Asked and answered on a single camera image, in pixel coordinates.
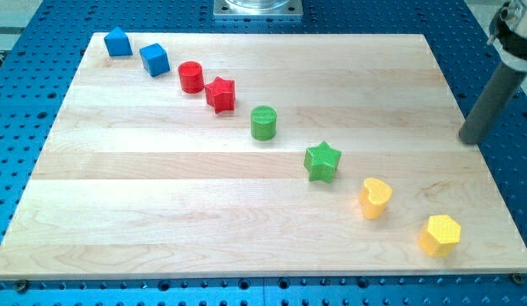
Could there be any yellow heart block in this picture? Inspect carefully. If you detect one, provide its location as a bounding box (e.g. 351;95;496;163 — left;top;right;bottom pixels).
359;178;394;219

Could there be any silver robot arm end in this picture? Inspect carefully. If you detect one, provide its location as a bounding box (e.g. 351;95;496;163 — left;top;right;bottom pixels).
487;0;527;72

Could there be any green cylinder block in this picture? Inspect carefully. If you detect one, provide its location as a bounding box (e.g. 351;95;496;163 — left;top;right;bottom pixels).
250;105;277;141

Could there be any green star block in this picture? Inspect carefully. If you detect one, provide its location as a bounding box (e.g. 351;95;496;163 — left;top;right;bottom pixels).
303;141;342;184

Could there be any red star block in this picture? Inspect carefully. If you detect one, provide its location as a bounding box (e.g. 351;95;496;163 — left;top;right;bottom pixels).
205;76;235;114

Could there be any wooden board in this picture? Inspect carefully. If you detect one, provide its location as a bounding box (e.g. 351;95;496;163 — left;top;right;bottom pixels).
0;32;527;280

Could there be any red cylinder block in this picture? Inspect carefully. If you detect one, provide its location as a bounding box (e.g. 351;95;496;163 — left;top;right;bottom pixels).
178;61;204;94

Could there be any blue cube block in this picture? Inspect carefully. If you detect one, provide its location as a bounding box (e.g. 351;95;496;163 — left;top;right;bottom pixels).
139;43;170;77

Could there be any blue triangular prism block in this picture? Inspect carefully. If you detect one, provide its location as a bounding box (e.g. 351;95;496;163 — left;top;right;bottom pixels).
104;26;133;57

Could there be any yellow hexagon block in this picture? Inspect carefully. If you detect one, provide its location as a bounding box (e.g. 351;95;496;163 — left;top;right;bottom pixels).
417;214;462;258

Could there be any blue perforated table plate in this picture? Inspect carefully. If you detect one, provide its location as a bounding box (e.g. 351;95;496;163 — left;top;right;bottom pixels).
0;1;527;305

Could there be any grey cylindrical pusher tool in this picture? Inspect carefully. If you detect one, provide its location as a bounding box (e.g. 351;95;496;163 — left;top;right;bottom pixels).
458;62;527;145

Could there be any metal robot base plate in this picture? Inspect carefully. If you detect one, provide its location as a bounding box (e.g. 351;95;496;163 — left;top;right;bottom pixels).
213;0;303;19

